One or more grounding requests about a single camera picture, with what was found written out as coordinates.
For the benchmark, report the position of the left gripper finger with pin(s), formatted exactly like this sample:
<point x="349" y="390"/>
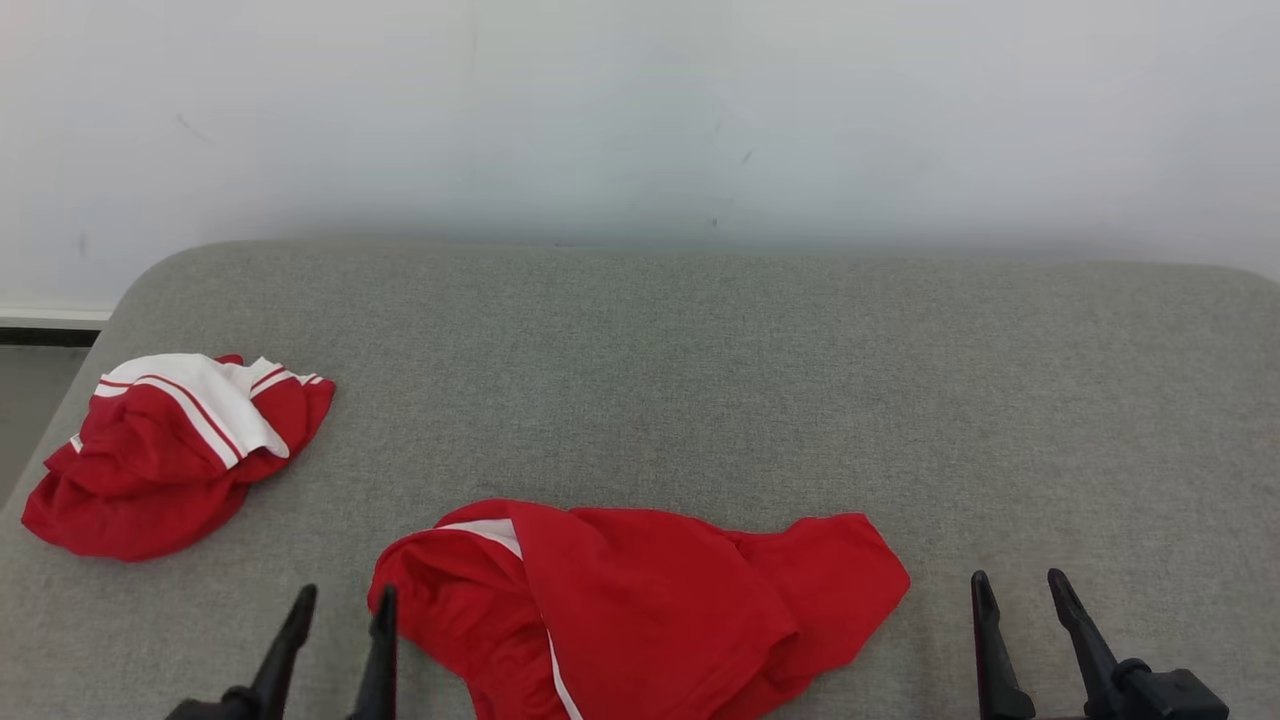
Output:
<point x="380" y="670"/>
<point x="285" y="670"/>

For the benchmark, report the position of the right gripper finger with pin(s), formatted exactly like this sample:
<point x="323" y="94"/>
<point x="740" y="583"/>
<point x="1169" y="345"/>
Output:
<point x="998" y="670"/>
<point x="1090" y="660"/>

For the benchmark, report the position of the red and white jersey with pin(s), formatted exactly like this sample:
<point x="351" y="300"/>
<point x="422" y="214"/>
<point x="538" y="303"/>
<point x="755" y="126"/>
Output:
<point x="150" y="470"/>

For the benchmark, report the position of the red shorts with white stripe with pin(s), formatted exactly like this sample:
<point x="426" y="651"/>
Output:
<point x="640" y="610"/>

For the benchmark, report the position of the grey fabric sofa seat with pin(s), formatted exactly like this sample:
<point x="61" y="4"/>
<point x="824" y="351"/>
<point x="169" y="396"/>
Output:
<point x="700" y="380"/>

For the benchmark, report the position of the white skirting board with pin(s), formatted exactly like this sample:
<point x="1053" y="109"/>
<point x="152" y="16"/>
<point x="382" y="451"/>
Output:
<point x="50" y="316"/>

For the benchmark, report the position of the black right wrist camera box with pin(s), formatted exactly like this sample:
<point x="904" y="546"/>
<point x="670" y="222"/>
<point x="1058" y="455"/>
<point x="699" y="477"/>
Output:
<point x="1170" y="695"/>

